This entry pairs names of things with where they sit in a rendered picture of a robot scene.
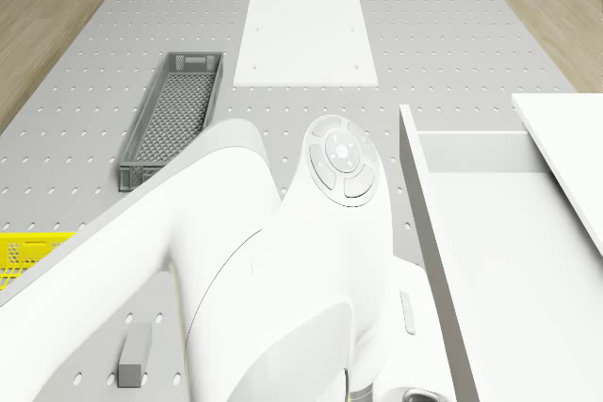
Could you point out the grey cube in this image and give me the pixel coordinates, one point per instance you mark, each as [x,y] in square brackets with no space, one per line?
[134,359]

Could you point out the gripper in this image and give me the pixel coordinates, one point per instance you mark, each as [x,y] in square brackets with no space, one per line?
[417,396]

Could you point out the yellow basket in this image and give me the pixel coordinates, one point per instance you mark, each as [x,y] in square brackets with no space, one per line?
[23,251]

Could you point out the white cabinet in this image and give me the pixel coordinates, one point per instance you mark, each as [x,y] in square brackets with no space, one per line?
[565,148]

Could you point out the white board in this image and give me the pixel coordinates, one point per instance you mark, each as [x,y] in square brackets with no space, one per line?
[305,25]

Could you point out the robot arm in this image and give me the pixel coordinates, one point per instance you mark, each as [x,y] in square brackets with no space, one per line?
[264,279]

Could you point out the dark grey basket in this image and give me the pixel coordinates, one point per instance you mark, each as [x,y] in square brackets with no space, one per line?
[179,110]

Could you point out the white drawer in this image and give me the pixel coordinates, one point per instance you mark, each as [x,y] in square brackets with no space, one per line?
[518,279]

